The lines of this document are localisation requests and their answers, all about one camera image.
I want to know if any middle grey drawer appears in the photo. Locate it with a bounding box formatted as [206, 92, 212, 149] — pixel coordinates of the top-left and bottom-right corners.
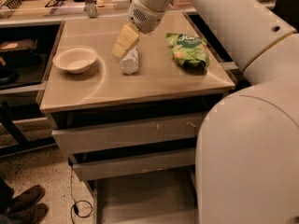
[70, 147, 195, 181]

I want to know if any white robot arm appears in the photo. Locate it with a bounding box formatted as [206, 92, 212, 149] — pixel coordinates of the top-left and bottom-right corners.
[128, 0, 299, 224]

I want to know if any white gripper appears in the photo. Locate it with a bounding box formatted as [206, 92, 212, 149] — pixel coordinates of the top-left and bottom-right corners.
[111, 0, 165, 60]

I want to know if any clear plastic water bottle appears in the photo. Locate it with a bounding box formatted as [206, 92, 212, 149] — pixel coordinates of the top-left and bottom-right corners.
[120, 47, 139, 75]

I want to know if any grey drawer cabinet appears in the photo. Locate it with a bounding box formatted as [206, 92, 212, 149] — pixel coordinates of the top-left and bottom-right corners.
[36, 12, 237, 224]

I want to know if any white paper bowl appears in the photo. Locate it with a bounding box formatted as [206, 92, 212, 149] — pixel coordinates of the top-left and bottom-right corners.
[52, 46, 97, 74]

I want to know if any black office chair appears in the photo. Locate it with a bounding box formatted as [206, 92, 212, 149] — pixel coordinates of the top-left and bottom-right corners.
[274, 0, 299, 32]

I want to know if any open bottom drawer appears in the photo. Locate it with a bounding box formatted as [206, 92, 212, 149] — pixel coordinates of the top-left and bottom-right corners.
[93, 168, 199, 224]

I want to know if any black coiled spring tool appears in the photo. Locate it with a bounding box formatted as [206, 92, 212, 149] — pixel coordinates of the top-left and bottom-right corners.
[0, 0, 21, 19]

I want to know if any upper brown shoe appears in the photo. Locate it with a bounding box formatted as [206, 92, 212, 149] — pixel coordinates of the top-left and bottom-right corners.
[9, 185, 45, 212]

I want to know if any top grey drawer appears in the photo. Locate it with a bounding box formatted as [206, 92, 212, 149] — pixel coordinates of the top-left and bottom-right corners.
[52, 112, 204, 154]

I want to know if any grey drawer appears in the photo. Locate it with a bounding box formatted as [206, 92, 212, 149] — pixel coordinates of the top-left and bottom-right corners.
[52, 112, 204, 154]
[70, 147, 195, 181]

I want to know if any black floor cable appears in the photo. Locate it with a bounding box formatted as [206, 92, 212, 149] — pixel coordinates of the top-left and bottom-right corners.
[68, 165, 94, 224]

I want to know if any brown shoe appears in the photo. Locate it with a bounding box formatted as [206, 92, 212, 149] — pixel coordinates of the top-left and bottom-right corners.
[8, 203, 49, 224]
[9, 185, 45, 212]

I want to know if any lower brown shoe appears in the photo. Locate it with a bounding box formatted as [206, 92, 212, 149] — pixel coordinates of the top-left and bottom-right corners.
[8, 203, 49, 224]

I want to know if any green snack bag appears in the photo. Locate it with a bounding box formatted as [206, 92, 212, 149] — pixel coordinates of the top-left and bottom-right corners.
[166, 33, 209, 68]

